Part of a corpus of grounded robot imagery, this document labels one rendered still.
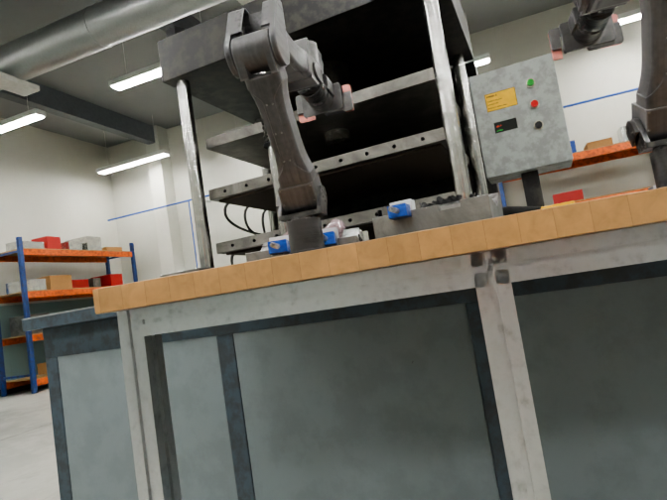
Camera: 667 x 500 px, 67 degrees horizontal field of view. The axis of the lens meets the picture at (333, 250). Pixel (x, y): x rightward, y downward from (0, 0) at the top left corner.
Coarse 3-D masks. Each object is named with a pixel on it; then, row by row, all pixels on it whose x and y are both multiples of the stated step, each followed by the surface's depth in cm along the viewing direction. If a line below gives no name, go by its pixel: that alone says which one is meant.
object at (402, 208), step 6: (390, 204) 115; (396, 204) 110; (402, 204) 110; (408, 204) 112; (414, 204) 116; (390, 210) 105; (396, 210) 108; (402, 210) 110; (408, 210) 111; (390, 216) 111; (396, 216) 110; (402, 216) 111; (408, 216) 112
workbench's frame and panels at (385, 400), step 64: (64, 320) 144; (256, 320) 125; (320, 320) 118; (384, 320) 112; (448, 320) 107; (576, 320) 97; (640, 320) 93; (64, 384) 151; (192, 384) 133; (256, 384) 125; (320, 384) 118; (384, 384) 112; (448, 384) 107; (576, 384) 97; (640, 384) 93; (64, 448) 150; (128, 448) 141; (192, 448) 132; (256, 448) 125; (320, 448) 118; (384, 448) 112; (448, 448) 106; (576, 448) 97; (640, 448) 93
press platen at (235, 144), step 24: (432, 72) 196; (360, 96) 207; (384, 96) 206; (408, 96) 210; (432, 96) 214; (336, 120) 225; (360, 120) 230; (384, 120) 235; (408, 120) 241; (432, 120) 246; (216, 144) 235; (240, 144) 237; (312, 144) 255; (360, 144) 268
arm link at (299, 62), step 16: (272, 0) 84; (240, 16) 84; (256, 16) 87; (272, 16) 82; (240, 32) 82; (272, 32) 80; (224, 48) 82; (272, 48) 80; (288, 48) 85; (288, 64) 97; (304, 64) 100; (288, 80) 104; (304, 80) 104
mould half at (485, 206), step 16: (496, 192) 135; (432, 208) 111; (464, 208) 108; (480, 208) 106; (496, 208) 121; (384, 224) 115; (400, 224) 113; (416, 224) 112; (432, 224) 110; (448, 224) 109
